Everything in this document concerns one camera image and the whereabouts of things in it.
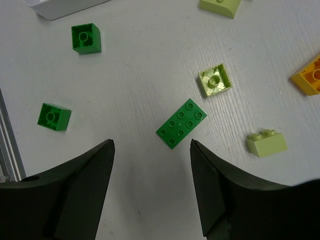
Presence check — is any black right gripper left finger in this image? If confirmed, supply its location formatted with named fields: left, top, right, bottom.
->
left=0, top=139, right=115, bottom=240

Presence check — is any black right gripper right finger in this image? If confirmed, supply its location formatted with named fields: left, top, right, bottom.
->
left=190, top=140, right=320, bottom=240

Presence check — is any light green square lego brick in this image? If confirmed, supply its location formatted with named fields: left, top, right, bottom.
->
left=246, top=129, right=288, bottom=158

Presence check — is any green lego plate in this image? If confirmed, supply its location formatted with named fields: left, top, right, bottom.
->
left=156, top=98, right=207, bottom=149

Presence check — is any light green upturned lego brick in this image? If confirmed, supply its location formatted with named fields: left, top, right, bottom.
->
left=197, top=63, right=233, bottom=98

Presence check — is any orange long lego brick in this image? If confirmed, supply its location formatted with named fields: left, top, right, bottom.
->
left=290, top=53, right=320, bottom=96

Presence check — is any dark green square lego brick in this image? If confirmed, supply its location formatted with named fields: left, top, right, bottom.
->
left=71, top=23, right=102, bottom=55

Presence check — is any light green sloped lego brick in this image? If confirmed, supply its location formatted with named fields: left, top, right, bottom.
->
left=198, top=0, right=241, bottom=19

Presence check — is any white divided sorting tray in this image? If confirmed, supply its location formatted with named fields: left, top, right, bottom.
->
left=23, top=0, right=108, bottom=21

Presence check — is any aluminium table edge rail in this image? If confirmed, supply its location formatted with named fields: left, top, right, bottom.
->
left=0, top=92, right=26, bottom=183

